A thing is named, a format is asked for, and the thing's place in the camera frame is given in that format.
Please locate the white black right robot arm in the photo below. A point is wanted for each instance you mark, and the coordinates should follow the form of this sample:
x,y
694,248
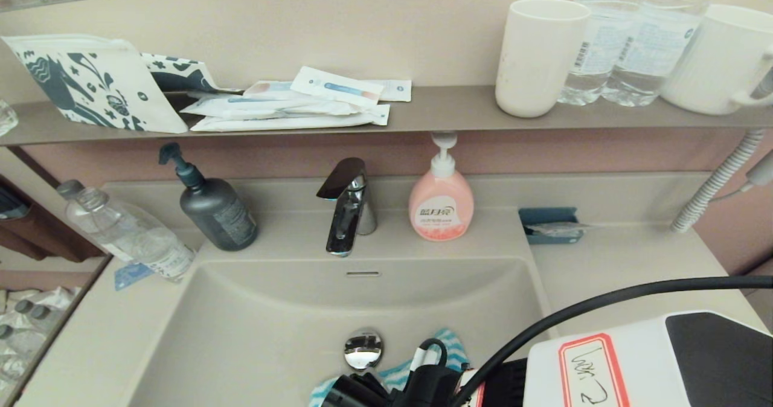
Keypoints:
x,y
652,365

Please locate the pink soap pump bottle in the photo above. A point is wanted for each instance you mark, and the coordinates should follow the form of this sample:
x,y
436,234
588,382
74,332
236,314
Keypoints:
x,y
441,209

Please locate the small white blue patterned pouch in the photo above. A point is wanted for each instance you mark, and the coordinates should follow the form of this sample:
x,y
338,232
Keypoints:
x,y
180,73

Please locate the chrome drain stopper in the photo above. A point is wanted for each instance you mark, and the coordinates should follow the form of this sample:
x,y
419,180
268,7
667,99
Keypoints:
x,y
363,349

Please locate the beige sink basin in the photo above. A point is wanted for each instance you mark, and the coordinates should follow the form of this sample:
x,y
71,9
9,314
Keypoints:
x,y
272,322

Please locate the small plain white sachet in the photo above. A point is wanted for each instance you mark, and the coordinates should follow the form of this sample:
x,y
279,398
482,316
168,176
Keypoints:
x,y
397,90

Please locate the blue soap tray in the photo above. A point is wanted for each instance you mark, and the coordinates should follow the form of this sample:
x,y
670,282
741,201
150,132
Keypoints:
x,y
543,217

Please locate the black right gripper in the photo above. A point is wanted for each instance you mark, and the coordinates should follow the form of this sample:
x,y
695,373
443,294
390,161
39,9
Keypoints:
x,y
356,394

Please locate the chrome sink faucet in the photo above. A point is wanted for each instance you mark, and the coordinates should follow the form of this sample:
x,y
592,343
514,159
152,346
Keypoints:
x,y
347,215

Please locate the white ribbed mug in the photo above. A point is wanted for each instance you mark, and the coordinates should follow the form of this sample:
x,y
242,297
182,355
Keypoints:
x,y
715,63

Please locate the long white plastic packet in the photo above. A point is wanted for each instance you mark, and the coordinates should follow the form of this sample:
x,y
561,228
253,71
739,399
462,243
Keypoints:
x,y
290,122
259,107

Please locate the grey wall shelf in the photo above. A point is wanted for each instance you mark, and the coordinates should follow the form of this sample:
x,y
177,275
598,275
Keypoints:
x,y
453,109

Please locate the plastic wrapped bottle pack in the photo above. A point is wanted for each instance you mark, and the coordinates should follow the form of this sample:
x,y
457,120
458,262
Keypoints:
x,y
30,330

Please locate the large white blue patterned pouch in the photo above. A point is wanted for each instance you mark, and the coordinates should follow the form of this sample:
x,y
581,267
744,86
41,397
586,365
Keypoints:
x,y
118,93

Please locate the blue patterned card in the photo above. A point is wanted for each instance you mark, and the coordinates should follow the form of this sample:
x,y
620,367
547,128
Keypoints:
x,y
133,275

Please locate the turquoise white striped cloth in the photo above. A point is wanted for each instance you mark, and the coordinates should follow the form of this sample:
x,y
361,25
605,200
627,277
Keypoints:
x,y
452,346

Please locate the brown wooden furniture piece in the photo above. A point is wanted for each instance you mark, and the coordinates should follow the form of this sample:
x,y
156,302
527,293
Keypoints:
x,y
54,239

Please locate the clear wrapped small packet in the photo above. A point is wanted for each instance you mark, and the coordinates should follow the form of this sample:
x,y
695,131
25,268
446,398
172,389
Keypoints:
x,y
558,230

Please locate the dark grey pump bottle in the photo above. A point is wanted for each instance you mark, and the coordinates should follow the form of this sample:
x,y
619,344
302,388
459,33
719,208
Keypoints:
x,y
218,215

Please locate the clear plastic water bottle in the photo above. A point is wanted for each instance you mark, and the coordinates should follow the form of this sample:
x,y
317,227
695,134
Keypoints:
x,y
5,118
598,51
70,189
145,239
653,51

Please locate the white plastic tumbler cup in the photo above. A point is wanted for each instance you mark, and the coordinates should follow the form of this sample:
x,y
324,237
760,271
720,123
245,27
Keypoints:
x,y
537,63

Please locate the black rounded object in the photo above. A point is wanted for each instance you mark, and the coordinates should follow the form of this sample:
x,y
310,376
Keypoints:
x,y
12,206

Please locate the white sachet pinkish print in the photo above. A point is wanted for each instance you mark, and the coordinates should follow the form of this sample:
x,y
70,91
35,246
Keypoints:
x,y
266,89

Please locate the white sachet blue orange print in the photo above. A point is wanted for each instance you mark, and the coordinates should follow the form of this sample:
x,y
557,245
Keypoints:
x,y
332,87

